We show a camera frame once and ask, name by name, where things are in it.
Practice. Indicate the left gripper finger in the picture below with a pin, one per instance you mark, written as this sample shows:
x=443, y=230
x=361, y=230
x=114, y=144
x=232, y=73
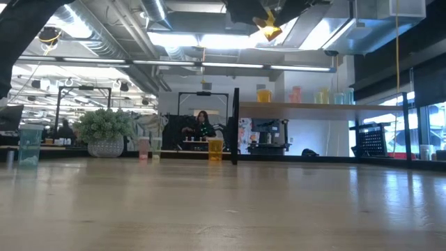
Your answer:
x=247, y=10
x=289, y=8

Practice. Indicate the yellow medicine bottle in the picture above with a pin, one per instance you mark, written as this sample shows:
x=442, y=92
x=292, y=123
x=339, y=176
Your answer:
x=325, y=95

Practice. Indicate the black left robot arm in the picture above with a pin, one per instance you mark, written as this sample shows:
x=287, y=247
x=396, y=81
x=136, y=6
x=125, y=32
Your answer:
x=21, y=35

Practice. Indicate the small green medicine bottle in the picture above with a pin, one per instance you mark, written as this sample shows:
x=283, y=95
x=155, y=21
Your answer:
x=157, y=148

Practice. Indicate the small pink medicine bottle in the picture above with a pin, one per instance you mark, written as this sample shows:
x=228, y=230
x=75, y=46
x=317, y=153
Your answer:
x=144, y=148

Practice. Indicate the long ceiling light bar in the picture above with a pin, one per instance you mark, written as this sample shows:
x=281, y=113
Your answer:
x=163, y=63

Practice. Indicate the person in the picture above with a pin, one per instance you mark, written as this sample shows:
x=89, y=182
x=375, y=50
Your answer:
x=202, y=129
x=65, y=130

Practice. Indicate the black desktop machine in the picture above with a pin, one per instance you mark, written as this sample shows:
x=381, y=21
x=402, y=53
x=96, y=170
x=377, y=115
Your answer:
x=268, y=137

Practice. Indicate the black dome object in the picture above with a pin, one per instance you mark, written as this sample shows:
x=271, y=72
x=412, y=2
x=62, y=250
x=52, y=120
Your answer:
x=309, y=152

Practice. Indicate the patterned grey cloth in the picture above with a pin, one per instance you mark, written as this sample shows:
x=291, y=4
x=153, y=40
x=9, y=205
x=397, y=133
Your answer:
x=153, y=123

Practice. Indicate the black perforated metal rack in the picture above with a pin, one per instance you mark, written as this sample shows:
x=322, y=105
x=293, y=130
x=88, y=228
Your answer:
x=373, y=141

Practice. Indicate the green plant in white pot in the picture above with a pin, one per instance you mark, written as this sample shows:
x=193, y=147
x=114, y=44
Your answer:
x=104, y=129

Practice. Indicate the white plastic tub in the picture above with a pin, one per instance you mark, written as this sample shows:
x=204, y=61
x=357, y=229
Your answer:
x=426, y=152

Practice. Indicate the black monitor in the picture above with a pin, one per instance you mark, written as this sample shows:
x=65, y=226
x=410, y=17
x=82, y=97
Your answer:
x=10, y=116

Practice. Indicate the black metal frame stand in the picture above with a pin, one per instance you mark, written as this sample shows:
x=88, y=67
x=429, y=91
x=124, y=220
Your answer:
x=203, y=93
x=83, y=88

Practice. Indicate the wooden shelf with black frame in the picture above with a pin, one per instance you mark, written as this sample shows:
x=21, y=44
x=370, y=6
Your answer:
x=313, y=111

